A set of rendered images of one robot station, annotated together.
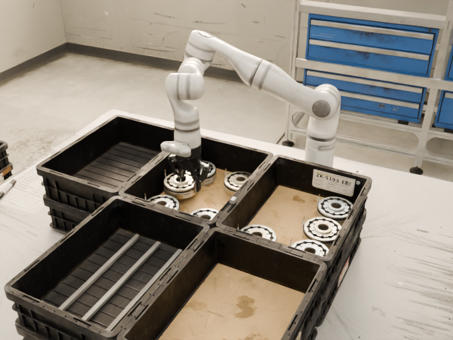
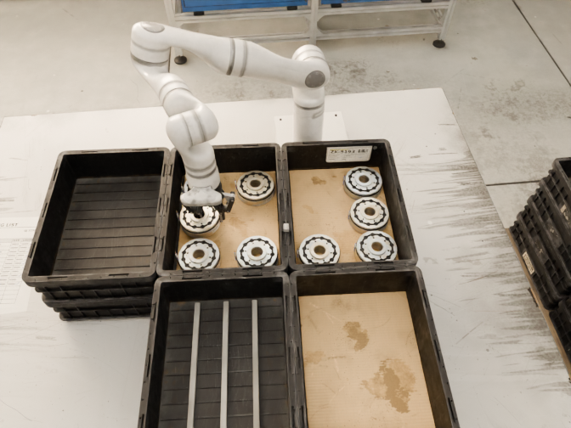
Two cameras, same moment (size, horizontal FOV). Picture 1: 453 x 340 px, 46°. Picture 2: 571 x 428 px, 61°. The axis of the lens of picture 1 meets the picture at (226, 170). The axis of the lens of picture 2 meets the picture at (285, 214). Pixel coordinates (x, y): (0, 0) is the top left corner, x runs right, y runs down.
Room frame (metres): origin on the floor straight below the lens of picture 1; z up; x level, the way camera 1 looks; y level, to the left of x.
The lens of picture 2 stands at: (0.60, 0.31, 1.88)
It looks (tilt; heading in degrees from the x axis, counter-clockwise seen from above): 54 degrees down; 330
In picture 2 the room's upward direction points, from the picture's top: straight up
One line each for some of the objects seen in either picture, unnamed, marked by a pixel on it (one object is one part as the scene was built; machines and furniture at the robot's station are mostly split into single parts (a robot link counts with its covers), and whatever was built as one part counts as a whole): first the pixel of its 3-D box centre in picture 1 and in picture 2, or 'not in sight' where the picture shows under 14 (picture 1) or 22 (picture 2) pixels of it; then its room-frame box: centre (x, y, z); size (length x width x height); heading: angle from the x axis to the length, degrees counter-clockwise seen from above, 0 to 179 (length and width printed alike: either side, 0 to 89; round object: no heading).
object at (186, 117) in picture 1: (182, 100); (191, 143); (1.31, 0.12, 1.14); 0.09 x 0.07 x 0.15; 85
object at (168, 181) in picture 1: (180, 181); (199, 215); (1.33, 0.14, 0.88); 0.10 x 0.10 x 0.01
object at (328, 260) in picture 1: (298, 203); (343, 200); (1.15, -0.19, 0.92); 0.40 x 0.30 x 0.02; 152
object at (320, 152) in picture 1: (319, 158); (308, 121); (1.50, -0.30, 0.85); 0.09 x 0.09 x 0.17; 77
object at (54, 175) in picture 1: (116, 152); (104, 210); (1.43, 0.34, 0.92); 0.40 x 0.30 x 0.02; 152
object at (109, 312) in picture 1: (116, 274); (223, 371); (0.94, 0.26, 0.87); 0.40 x 0.30 x 0.11; 152
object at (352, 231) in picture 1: (296, 218); (342, 212); (1.15, -0.19, 0.87); 0.40 x 0.30 x 0.11; 152
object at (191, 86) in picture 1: (190, 81); (191, 116); (1.35, 0.10, 1.18); 0.14 x 0.09 x 0.07; 175
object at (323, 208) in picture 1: (336, 207); (363, 180); (1.22, -0.31, 0.86); 0.10 x 0.10 x 0.01
